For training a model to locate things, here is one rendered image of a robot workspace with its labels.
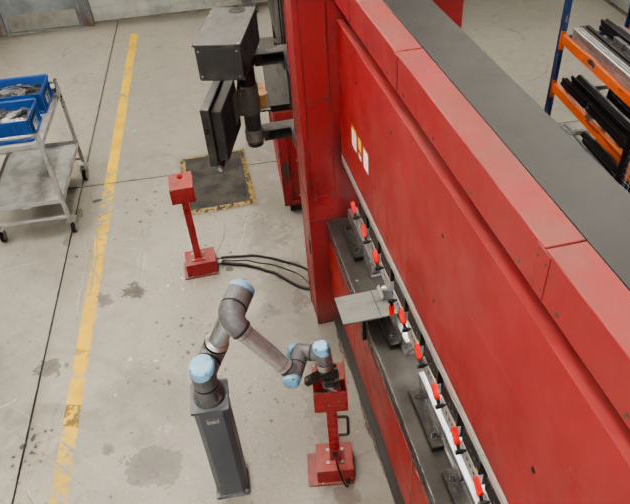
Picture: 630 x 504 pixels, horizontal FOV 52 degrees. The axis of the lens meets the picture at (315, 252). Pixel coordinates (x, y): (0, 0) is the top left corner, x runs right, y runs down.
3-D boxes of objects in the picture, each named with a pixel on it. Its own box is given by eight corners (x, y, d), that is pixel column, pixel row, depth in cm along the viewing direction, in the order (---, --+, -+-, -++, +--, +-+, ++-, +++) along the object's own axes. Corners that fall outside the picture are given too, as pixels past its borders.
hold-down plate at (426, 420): (407, 393, 287) (408, 389, 285) (419, 391, 288) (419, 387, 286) (431, 452, 265) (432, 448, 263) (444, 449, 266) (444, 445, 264)
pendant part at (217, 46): (234, 139, 416) (212, 6, 361) (272, 139, 413) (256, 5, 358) (218, 185, 378) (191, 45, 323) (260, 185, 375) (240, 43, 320)
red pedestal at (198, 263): (183, 263, 497) (159, 172, 442) (216, 256, 500) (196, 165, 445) (185, 280, 482) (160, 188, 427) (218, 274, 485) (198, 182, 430)
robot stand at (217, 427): (217, 500, 349) (189, 414, 298) (216, 470, 362) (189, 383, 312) (250, 494, 350) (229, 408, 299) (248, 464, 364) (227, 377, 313)
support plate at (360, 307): (334, 299, 318) (334, 297, 317) (386, 288, 321) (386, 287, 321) (343, 325, 305) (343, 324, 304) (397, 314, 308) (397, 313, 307)
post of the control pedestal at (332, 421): (329, 452, 353) (324, 390, 318) (339, 451, 353) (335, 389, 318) (330, 461, 349) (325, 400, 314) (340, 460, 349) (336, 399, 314)
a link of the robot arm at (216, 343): (192, 365, 303) (222, 295, 266) (203, 341, 314) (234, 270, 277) (216, 375, 304) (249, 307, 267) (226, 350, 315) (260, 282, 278)
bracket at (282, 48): (253, 59, 380) (251, 48, 375) (294, 53, 383) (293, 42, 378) (263, 90, 350) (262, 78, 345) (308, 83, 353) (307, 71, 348)
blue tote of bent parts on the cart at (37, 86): (-7, 100, 539) (-15, 80, 527) (54, 93, 543) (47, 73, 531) (-17, 122, 512) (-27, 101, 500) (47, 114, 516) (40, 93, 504)
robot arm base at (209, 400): (193, 411, 299) (189, 398, 293) (192, 385, 311) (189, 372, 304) (225, 406, 300) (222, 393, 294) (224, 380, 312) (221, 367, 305)
